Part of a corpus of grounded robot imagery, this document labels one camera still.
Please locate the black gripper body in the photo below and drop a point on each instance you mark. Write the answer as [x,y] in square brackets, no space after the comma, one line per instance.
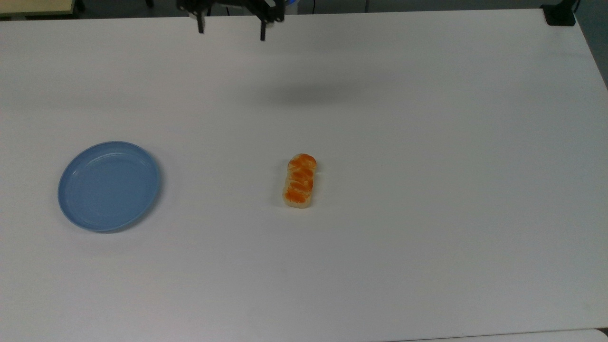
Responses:
[228,4]

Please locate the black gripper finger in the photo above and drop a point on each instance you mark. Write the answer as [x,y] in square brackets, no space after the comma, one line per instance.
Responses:
[201,23]
[263,31]

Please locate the orange glazed bread loaf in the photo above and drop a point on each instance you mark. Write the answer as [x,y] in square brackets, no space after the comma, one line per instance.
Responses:
[300,183]

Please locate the light wooden desk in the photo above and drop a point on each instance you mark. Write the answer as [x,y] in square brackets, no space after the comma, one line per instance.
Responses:
[33,7]

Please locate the blue round plate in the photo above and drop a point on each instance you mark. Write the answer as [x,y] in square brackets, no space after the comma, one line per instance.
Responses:
[109,186]

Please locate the black table clamp base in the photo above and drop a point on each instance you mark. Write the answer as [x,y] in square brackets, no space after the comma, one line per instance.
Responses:
[560,14]

